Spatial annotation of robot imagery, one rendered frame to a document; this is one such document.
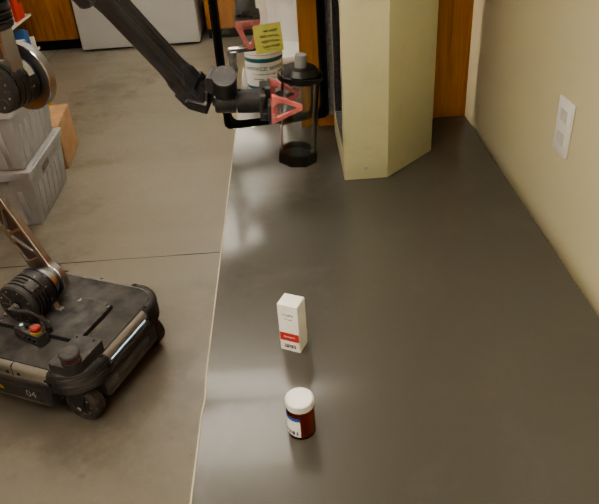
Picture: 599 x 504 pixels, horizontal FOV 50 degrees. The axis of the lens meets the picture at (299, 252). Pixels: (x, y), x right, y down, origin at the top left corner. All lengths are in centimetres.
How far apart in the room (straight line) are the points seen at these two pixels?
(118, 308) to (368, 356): 154
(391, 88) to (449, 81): 45
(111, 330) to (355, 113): 127
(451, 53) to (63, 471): 178
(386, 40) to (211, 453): 99
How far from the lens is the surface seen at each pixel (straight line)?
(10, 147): 357
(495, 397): 109
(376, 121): 162
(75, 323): 248
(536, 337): 121
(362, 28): 154
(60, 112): 447
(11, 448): 250
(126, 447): 235
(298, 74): 155
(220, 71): 154
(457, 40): 199
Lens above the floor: 171
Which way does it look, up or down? 33 degrees down
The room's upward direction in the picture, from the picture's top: 4 degrees counter-clockwise
